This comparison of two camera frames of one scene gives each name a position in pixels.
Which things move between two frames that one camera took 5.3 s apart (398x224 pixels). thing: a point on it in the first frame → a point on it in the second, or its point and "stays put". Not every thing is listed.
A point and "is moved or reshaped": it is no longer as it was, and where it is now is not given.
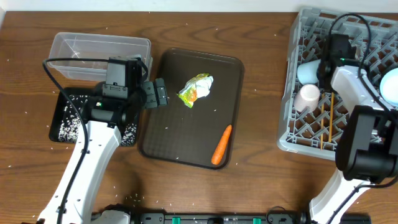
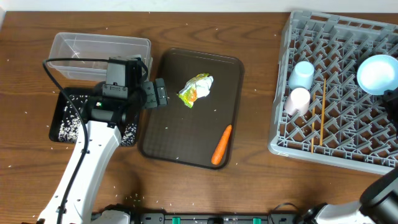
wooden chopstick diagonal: [331, 116] → [323, 113]
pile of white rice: [70, 122] stays put
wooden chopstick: [321, 118] → [313, 123]
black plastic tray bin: [66, 124] stays put
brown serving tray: [176, 132] stays put
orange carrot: [221, 145] stays put
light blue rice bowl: [388, 86] is moved or reshaped
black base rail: [235, 218] stays put
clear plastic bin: [69, 46] stays put
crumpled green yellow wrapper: [196, 87] stays put
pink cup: [307, 96] → [298, 102]
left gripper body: [150, 94] stays put
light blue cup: [307, 72] is moved or reshaped
